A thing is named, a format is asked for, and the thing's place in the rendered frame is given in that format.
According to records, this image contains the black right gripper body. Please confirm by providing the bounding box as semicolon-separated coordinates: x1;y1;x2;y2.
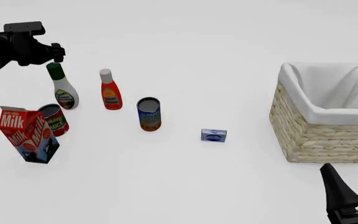
327;205;358;224

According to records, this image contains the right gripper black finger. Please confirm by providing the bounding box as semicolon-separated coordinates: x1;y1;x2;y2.
319;162;358;213

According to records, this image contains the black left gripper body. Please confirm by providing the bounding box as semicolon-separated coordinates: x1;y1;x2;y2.
44;42;67;63

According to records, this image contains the white green-capped salad dressing bottle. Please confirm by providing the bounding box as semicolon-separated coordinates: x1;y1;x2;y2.
45;62;80;111

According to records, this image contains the wicker basket with white liner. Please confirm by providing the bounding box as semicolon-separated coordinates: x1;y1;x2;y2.
268;61;358;164

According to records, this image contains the flat plate on black stalk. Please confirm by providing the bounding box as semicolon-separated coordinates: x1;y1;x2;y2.
4;21;47;36

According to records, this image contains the red white-capped ketchup bottle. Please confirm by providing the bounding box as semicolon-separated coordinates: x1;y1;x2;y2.
99;68;124;110

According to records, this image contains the red tomato sauce can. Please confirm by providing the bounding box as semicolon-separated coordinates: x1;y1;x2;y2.
37;103;70;138

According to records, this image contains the red and blue milk carton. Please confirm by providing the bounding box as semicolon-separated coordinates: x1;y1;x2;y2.
0;105;61;164

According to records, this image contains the blue and orange soup can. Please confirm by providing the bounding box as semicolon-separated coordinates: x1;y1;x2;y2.
136;96;162;133

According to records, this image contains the small blue printed box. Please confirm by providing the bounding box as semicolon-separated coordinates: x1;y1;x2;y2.
200;128;228;144

